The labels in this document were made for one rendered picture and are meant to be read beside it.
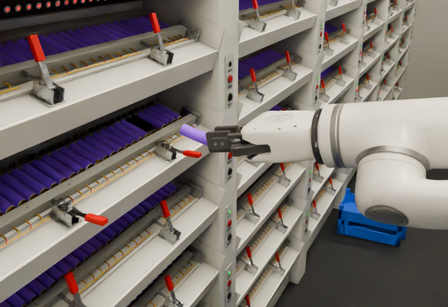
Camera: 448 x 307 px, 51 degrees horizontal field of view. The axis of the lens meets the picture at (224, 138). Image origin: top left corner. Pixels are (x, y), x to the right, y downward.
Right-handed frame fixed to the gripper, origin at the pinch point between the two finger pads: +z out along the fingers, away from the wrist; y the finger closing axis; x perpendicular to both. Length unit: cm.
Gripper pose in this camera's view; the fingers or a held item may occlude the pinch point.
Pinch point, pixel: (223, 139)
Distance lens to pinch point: 69.8
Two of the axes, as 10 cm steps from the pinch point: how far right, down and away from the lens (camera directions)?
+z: -8.6, 0.2, 5.0
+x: 1.8, 9.4, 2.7
